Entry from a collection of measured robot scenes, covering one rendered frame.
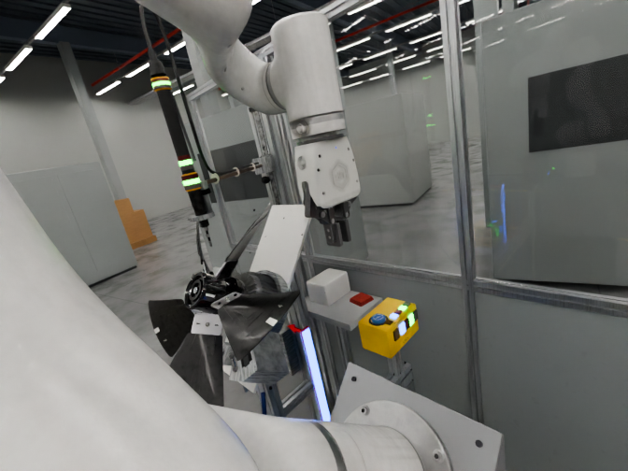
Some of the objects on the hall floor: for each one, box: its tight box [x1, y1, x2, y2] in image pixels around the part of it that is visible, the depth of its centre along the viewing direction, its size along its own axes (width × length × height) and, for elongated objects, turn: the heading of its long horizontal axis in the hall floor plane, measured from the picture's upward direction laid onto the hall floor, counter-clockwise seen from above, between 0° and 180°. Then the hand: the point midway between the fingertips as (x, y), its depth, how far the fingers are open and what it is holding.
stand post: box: [287, 264, 332, 421], centre depth 144 cm, size 4×9×115 cm, turn 80°
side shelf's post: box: [335, 325, 354, 373], centre depth 161 cm, size 4×4×83 cm
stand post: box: [257, 383, 286, 418], centre depth 133 cm, size 4×9×91 cm, turn 80°
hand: (337, 232), depth 54 cm, fingers closed
